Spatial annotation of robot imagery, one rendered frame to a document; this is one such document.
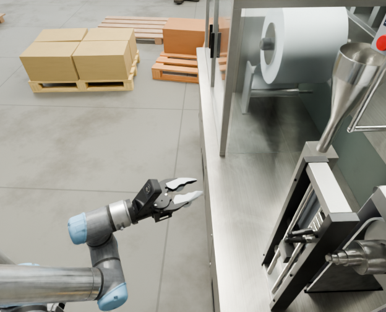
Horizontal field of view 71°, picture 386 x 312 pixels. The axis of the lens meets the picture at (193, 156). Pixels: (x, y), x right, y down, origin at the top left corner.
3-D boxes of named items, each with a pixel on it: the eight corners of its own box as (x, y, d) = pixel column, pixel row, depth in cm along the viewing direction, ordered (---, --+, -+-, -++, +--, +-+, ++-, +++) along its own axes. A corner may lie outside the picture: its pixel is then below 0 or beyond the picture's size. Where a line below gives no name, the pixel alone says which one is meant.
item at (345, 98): (281, 181, 122) (324, 62, 82) (311, 180, 123) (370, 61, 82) (289, 207, 113) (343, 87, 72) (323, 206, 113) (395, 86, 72)
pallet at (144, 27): (176, 23, 497) (175, 17, 488) (170, 44, 433) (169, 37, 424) (106, 22, 503) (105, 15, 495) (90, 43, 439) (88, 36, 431)
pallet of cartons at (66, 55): (146, 59, 398) (141, 27, 365) (130, 96, 331) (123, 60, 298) (58, 57, 406) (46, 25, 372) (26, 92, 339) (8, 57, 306)
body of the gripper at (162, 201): (166, 195, 84) (127, 208, 81) (164, 181, 77) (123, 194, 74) (174, 216, 80) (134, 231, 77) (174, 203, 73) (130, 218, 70)
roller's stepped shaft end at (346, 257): (321, 254, 56) (326, 246, 53) (349, 252, 56) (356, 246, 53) (326, 269, 53) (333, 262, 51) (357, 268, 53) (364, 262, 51)
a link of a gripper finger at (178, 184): (190, 181, 86) (165, 194, 82) (192, 170, 81) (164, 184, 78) (196, 188, 84) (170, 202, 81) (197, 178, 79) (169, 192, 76)
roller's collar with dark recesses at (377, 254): (343, 249, 58) (356, 234, 53) (371, 247, 58) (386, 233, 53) (357, 280, 53) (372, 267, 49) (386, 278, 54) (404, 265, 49)
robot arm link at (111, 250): (97, 278, 77) (86, 262, 70) (91, 244, 85) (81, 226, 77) (124, 267, 80) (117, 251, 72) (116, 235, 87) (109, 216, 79)
